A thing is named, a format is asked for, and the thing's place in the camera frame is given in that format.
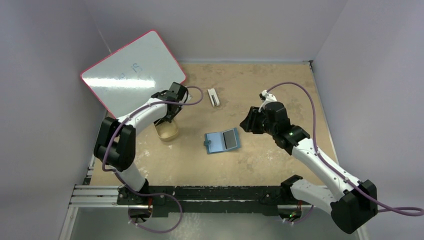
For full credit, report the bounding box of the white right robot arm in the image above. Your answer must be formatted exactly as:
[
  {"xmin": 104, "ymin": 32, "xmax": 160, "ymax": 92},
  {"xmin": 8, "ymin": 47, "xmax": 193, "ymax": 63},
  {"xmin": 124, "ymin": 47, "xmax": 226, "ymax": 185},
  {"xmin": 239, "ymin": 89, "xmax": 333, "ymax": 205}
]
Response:
[{"xmin": 240, "ymin": 90, "xmax": 378, "ymax": 234}]

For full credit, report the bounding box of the black mounting base plate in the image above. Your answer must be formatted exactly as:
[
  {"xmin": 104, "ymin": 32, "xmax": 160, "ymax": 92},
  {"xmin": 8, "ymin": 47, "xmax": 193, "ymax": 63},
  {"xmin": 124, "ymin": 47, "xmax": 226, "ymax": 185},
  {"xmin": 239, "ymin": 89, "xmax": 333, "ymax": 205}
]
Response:
[{"xmin": 117, "ymin": 185, "xmax": 310, "ymax": 218}]

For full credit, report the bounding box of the black credit card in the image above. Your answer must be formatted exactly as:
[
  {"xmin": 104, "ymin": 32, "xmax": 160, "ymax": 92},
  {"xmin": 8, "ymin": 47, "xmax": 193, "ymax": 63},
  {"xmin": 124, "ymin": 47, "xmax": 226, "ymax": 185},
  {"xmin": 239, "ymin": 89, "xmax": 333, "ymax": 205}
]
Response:
[{"xmin": 222, "ymin": 129, "xmax": 238, "ymax": 150}]

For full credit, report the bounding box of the aluminium frame rail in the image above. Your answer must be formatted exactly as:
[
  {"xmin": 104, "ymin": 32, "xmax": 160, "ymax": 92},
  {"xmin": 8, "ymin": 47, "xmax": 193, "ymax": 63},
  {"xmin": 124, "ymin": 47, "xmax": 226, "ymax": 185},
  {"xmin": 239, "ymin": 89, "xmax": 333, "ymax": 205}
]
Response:
[{"xmin": 70, "ymin": 185, "xmax": 299, "ymax": 208}]

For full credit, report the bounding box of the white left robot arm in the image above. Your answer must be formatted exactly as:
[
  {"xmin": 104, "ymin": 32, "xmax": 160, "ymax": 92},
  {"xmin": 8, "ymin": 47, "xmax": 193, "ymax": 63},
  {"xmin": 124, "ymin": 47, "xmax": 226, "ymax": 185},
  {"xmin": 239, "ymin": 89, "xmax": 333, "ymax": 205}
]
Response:
[{"xmin": 93, "ymin": 82, "xmax": 190, "ymax": 205}]

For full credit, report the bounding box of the white whiteboard eraser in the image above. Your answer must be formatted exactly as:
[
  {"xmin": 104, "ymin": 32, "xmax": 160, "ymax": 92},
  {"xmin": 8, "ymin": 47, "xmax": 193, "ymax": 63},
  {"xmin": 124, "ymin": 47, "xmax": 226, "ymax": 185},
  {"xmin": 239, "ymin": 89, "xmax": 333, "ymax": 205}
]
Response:
[{"xmin": 207, "ymin": 88, "xmax": 220, "ymax": 107}]

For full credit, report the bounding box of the gold oval tin tray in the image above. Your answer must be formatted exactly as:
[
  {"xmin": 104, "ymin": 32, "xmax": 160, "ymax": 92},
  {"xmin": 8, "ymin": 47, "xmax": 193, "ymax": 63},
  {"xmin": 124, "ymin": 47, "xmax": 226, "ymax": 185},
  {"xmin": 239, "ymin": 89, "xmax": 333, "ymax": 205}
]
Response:
[{"xmin": 154, "ymin": 120, "xmax": 179, "ymax": 142}]

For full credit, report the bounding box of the blue card holder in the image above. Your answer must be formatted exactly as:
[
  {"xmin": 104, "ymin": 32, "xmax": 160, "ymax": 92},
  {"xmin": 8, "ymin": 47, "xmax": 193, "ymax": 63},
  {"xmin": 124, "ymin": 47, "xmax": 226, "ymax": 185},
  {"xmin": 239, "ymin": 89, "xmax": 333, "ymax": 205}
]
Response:
[{"xmin": 203, "ymin": 127, "xmax": 241, "ymax": 155}]

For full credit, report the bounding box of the pink framed whiteboard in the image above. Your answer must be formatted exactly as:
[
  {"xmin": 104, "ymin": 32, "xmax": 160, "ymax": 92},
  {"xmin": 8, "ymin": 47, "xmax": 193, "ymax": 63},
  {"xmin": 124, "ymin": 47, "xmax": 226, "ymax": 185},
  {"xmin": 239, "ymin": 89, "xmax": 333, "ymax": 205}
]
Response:
[{"xmin": 80, "ymin": 30, "xmax": 187, "ymax": 117}]

